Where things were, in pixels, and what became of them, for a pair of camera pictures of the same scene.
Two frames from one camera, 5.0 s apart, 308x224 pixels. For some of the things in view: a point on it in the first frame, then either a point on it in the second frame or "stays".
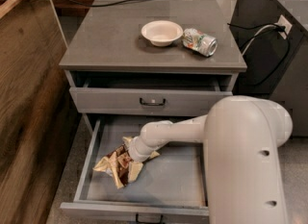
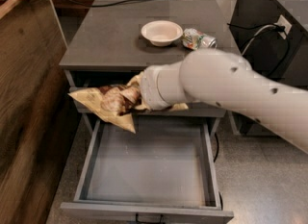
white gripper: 136,153 to 148,88
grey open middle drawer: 171,185 stays
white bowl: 162,33 stays
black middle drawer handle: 149,222 stays
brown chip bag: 119,164 to 115,102
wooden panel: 38,111 stays
